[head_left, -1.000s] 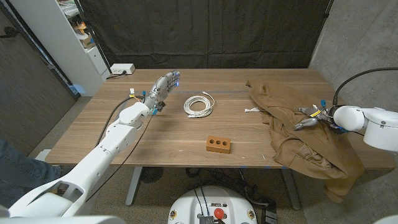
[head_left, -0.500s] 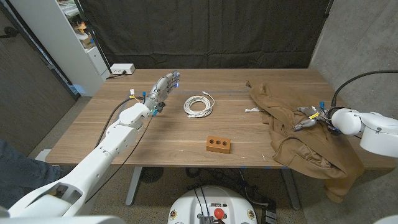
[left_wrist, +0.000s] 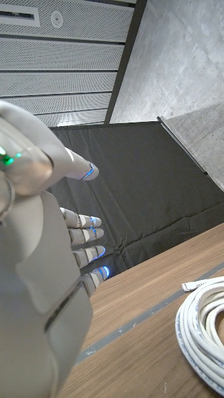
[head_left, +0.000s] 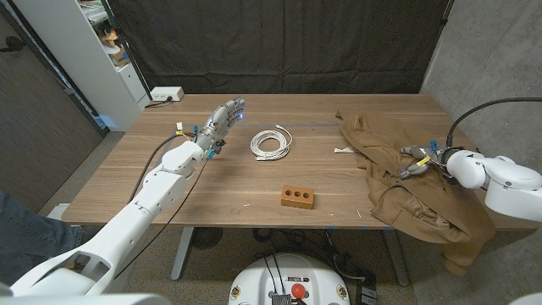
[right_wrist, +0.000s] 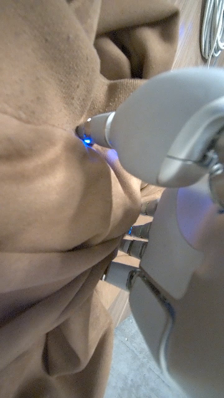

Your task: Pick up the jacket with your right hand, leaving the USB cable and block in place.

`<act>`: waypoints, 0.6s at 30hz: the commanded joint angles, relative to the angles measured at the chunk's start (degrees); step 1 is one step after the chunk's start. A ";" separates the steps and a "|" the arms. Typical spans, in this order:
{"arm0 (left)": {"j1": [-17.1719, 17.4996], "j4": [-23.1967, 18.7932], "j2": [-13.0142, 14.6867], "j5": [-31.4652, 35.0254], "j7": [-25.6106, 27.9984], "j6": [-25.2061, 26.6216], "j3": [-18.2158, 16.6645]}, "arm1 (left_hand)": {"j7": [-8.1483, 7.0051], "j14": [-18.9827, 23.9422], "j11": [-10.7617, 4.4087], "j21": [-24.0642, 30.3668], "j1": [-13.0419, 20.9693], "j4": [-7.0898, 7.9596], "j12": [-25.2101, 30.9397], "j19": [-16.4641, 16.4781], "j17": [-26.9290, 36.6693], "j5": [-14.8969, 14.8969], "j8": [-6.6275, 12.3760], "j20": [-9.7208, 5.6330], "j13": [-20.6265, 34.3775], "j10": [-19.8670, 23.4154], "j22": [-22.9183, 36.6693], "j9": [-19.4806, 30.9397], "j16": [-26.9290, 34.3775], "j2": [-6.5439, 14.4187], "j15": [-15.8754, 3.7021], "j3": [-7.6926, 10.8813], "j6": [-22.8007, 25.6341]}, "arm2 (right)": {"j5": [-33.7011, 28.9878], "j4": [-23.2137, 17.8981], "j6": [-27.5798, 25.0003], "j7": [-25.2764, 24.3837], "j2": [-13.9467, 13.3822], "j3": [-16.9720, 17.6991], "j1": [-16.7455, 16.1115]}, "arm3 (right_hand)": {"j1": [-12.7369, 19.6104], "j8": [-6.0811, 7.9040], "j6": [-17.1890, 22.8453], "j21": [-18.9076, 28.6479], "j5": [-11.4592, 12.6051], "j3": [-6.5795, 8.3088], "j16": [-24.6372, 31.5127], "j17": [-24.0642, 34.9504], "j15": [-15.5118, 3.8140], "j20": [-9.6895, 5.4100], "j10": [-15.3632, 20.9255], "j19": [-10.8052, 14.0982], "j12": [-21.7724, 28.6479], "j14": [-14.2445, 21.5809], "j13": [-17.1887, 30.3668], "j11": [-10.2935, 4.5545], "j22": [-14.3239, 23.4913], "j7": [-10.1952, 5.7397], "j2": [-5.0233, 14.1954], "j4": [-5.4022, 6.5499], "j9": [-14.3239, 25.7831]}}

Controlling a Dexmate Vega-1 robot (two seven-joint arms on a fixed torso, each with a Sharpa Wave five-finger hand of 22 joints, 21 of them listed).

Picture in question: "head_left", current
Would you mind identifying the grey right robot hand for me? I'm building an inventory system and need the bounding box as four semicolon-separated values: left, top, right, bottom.
397;143;452;181

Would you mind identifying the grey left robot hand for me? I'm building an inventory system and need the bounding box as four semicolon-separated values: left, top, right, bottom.
194;97;246;156

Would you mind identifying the tan jacket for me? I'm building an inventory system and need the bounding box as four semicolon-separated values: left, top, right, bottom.
334;108;497;277

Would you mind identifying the brown block with three holes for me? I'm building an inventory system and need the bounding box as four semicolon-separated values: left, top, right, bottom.
279;184;316;210

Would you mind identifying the white power box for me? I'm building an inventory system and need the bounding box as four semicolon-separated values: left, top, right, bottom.
150;86;185;103

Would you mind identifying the black backdrop curtain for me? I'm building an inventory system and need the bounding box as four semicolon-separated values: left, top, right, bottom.
105;0;454;95

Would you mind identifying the grey table leg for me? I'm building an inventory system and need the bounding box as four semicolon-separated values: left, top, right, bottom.
170;226;195;281
380;228;411;287

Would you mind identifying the black round perforated disc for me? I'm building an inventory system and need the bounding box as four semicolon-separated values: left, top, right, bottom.
190;227;224;250

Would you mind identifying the black backdrop stand pole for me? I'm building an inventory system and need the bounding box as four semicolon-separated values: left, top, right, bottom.
99;0;153;102

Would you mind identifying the cardboard box on shelf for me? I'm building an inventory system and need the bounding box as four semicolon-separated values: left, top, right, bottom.
108;46;130;68

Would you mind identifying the yellow toy on shelf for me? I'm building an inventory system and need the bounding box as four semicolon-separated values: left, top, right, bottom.
100;29;119;47

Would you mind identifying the white shelf cabinet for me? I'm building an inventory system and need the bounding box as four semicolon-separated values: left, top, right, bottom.
12;0;152;132

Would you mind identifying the white robot torso base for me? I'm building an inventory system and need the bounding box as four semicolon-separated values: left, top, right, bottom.
227;252;351;305

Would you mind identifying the person leg in jeans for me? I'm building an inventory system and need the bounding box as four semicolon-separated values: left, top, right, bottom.
0;188;85;287

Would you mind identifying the white coiled USB cable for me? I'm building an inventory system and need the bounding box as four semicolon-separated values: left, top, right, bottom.
249;124;294;162

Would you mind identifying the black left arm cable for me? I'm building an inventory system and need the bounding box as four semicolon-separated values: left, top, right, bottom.
128;133;198;203

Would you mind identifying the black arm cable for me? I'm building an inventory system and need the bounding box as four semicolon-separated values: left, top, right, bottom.
445;97;542;148
128;133;198;203

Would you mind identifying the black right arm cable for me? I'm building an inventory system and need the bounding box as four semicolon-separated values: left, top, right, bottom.
445;97;542;148

